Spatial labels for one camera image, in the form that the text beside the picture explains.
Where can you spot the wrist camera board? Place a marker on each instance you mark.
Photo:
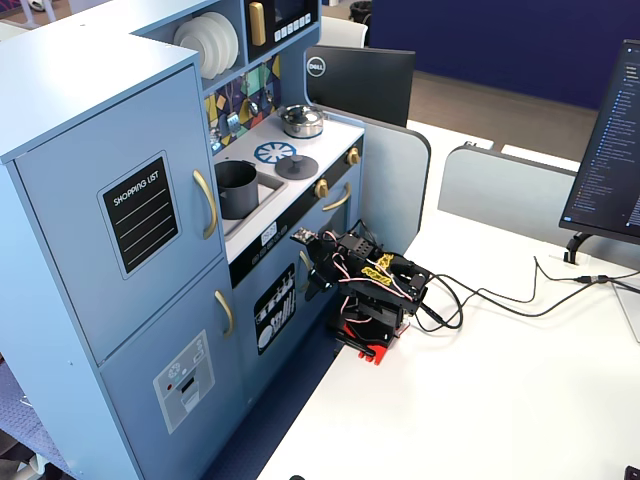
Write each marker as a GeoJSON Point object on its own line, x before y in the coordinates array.
{"type": "Point", "coordinates": [304, 235]}

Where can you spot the silver toy ladle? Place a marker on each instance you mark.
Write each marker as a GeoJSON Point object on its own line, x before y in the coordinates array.
{"type": "Point", "coordinates": [253, 107]}

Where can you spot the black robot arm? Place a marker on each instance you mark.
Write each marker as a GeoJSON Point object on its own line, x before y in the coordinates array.
{"type": "Point", "coordinates": [385, 290]}

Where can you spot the stainless steel toy pot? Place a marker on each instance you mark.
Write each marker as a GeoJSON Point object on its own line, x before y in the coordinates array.
{"type": "Point", "coordinates": [302, 130]}

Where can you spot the black shopping list board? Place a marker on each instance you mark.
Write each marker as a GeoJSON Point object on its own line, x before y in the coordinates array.
{"type": "Point", "coordinates": [140, 215]}

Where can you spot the colourful geometric backsplash panel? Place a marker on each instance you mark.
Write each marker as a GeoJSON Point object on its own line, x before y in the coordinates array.
{"type": "Point", "coordinates": [260, 80]}

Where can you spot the black toy microwave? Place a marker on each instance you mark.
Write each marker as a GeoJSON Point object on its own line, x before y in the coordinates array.
{"type": "Point", "coordinates": [292, 10]}

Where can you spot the stainless steel pot lid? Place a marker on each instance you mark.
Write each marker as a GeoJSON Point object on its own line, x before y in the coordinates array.
{"type": "Point", "coordinates": [300, 114]}

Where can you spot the red table clamp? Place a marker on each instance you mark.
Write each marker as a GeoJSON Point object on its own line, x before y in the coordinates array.
{"type": "Point", "coordinates": [372, 356]}

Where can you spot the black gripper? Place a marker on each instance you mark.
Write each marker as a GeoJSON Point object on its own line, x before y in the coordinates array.
{"type": "Point", "coordinates": [318, 274]}

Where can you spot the gold stove knob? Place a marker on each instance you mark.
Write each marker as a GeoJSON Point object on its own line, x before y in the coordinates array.
{"type": "Point", "coordinates": [321, 188]}
{"type": "Point", "coordinates": [354, 156]}

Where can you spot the silver toy spatula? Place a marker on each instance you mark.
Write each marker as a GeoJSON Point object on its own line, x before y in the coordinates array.
{"type": "Point", "coordinates": [232, 122]}

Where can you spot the white chair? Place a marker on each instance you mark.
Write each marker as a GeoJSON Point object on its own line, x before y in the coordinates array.
{"type": "Point", "coordinates": [342, 32]}

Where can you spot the white toy plate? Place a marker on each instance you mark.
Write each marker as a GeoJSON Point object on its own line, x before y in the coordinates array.
{"type": "Point", "coordinates": [220, 37]}
{"type": "Point", "coordinates": [192, 47]}
{"type": "Point", "coordinates": [234, 40]}

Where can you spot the monitor with lit screen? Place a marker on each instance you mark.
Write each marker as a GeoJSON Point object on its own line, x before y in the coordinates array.
{"type": "Point", "coordinates": [605, 150]}

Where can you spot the blue toy kitchen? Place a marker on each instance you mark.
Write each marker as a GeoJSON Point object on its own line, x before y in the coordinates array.
{"type": "Point", "coordinates": [75, 100]}

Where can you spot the dark gray toy pot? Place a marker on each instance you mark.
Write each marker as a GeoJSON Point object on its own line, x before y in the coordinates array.
{"type": "Point", "coordinates": [237, 195]}

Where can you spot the black Dell monitor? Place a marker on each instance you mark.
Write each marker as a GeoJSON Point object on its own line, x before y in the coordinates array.
{"type": "Point", "coordinates": [360, 82]}

